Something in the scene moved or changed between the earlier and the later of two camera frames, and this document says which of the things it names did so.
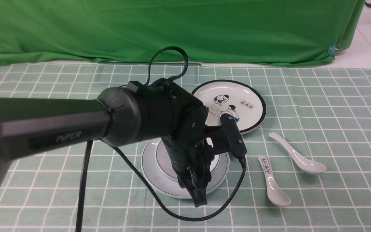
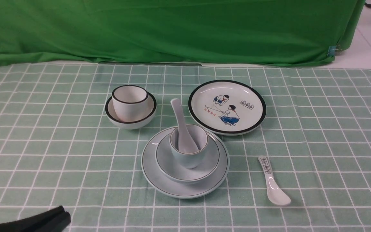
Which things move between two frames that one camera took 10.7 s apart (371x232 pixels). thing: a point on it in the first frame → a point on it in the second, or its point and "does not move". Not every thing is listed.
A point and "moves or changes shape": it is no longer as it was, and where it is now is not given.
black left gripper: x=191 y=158 → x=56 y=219
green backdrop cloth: x=21 y=33 does not move
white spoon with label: x=276 y=195 does not move
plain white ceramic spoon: x=309 y=167 moves or changes shape
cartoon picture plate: x=237 y=98 does not move
